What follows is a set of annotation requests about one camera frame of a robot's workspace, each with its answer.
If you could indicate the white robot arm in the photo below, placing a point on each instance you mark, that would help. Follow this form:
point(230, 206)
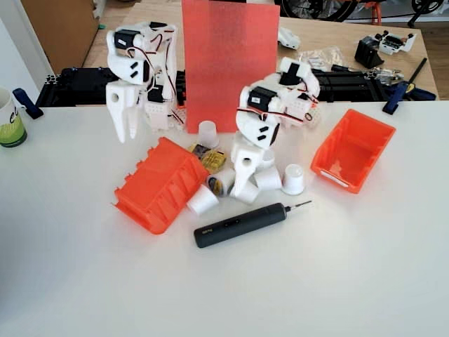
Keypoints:
point(121, 66)
point(250, 128)

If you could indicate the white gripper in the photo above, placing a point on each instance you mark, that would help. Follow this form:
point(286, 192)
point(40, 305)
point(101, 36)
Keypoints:
point(118, 100)
point(245, 164)

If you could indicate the black printed part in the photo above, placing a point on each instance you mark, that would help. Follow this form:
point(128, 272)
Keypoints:
point(366, 54)

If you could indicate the white device with circuit board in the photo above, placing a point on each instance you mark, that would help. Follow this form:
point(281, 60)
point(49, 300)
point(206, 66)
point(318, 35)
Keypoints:
point(393, 44)

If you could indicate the blue clamp with black bar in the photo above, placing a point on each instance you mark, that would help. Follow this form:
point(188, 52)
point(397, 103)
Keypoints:
point(394, 98)

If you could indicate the blue lid coffee pod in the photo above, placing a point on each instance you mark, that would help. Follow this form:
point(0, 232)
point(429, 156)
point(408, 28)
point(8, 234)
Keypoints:
point(219, 180)

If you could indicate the yellow and black packet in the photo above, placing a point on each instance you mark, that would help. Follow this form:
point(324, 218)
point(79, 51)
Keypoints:
point(210, 159)

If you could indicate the black aluminium rail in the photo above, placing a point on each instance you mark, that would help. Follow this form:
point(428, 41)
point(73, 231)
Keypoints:
point(365, 89)

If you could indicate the orange stand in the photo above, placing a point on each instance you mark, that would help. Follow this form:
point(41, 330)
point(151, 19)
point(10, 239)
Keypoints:
point(377, 10)

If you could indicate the dark grey electric screwdriver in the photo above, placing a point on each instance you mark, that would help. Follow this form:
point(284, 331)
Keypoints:
point(231, 226)

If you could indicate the orange bin with white label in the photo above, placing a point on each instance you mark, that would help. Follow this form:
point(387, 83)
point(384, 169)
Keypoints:
point(354, 154)

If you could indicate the white and green mug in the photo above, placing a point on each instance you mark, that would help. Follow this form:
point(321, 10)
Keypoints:
point(10, 116)

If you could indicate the silver metal clamp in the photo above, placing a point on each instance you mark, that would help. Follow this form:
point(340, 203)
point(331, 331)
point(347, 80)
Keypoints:
point(386, 75)

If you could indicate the black bicycle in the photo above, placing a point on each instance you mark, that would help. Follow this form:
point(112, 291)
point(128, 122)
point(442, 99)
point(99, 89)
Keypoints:
point(315, 8)

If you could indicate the orange plastic bin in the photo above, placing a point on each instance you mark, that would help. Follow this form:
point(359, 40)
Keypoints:
point(158, 186)

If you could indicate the small green object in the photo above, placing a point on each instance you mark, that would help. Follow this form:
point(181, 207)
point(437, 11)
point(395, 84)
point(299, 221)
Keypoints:
point(101, 27)

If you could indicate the white coffee pod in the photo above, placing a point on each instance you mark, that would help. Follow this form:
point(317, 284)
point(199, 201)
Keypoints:
point(203, 201)
point(270, 179)
point(269, 159)
point(294, 179)
point(249, 195)
point(207, 133)

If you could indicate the red foam sheet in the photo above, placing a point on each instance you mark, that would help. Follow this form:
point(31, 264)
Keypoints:
point(217, 52)

